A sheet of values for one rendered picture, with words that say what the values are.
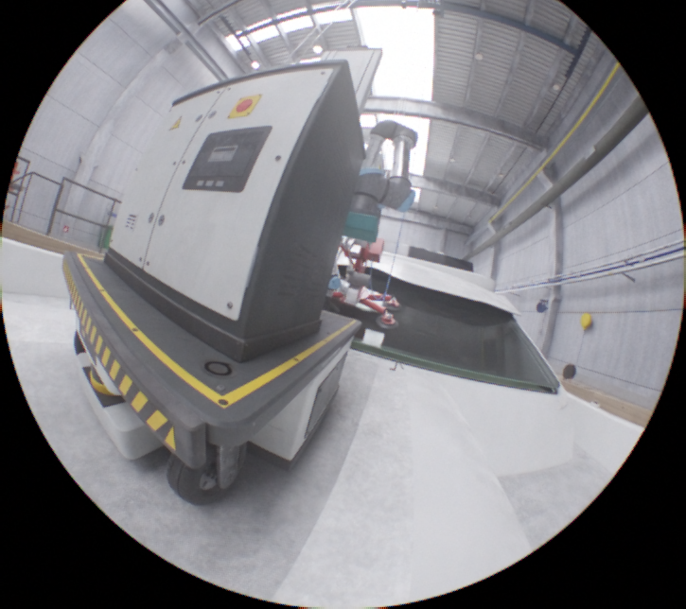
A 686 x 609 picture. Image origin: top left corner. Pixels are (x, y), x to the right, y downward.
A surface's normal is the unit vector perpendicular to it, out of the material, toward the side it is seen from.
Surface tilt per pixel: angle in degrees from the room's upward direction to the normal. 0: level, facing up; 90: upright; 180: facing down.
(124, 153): 90
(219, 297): 90
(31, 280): 90
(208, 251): 90
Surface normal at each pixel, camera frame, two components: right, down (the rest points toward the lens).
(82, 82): 0.94, 0.22
